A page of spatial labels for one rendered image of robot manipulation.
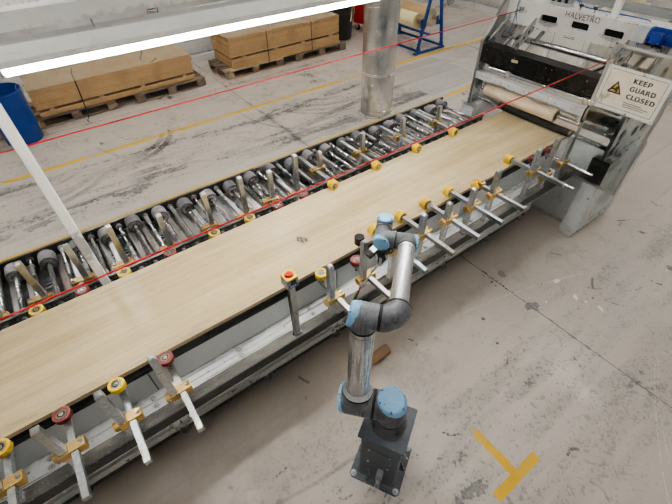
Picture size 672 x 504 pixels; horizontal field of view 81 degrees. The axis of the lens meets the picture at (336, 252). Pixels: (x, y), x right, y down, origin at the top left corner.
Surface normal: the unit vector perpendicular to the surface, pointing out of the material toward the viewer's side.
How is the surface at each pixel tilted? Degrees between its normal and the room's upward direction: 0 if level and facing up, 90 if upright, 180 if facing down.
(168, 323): 0
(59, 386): 0
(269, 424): 0
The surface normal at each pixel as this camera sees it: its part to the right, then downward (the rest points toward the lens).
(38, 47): 0.51, 0.14
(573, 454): -0.01, -0.72
